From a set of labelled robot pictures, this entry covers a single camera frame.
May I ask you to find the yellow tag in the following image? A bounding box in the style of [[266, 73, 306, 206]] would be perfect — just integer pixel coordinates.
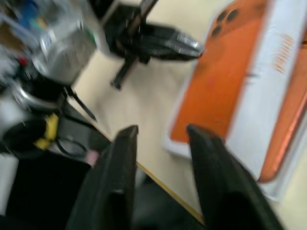
[[33, 113, 59, 150]]

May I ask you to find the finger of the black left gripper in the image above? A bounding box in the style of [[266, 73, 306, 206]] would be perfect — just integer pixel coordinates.
[[141, 44, 202, 64], [143, 23, 203, 52]]

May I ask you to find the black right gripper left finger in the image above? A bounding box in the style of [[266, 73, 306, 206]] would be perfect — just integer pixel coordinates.
[[65, 124, 140, 230]]

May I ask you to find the orange smartphone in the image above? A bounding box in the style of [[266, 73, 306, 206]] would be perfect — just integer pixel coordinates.
[[259, 31, 307, 184]]

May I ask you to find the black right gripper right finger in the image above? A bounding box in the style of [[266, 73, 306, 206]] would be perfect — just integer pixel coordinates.
[[186, 123, 286, 230]]

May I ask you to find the silver black robot torso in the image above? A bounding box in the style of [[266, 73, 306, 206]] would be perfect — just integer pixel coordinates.
[[0, 69, 113, 230]]

